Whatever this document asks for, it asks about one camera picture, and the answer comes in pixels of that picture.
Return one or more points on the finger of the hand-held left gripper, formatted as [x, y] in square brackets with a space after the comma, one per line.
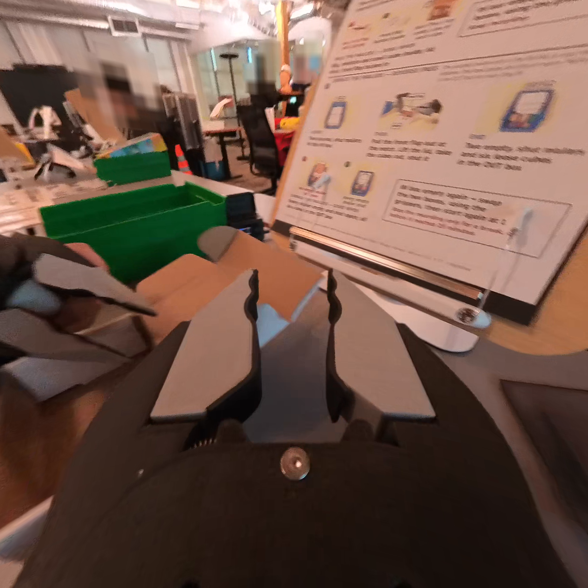
[82, 280]
[36, 333]

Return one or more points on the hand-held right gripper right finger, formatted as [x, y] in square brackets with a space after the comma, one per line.
[376, 367]

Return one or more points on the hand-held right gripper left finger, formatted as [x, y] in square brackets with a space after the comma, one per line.
[211, 367]

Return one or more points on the green plastic bin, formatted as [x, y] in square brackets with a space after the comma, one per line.
[133, 170]
[138, 229]

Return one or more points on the white cardboard mailer box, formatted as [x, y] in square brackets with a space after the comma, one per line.
[183, 285]

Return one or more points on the colourful printed box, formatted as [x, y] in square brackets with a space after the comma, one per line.
[138, 147]

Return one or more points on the person's left hand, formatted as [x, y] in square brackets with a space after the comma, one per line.
[89, 257]

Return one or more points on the black device with small screen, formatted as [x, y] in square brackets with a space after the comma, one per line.
[243, 216]

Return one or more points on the orange traffic cone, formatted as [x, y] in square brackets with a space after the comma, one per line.
[183, 160]

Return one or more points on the silver metal tray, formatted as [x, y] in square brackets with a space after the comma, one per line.
[551, 436]

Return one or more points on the instruction sheet on wooden stand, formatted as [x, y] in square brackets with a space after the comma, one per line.
[565, 317]

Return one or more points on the black mesh office chair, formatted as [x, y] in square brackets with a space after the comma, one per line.
[259, 138]

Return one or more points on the black floor lamp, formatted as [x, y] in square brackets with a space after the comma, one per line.
[231, 73]

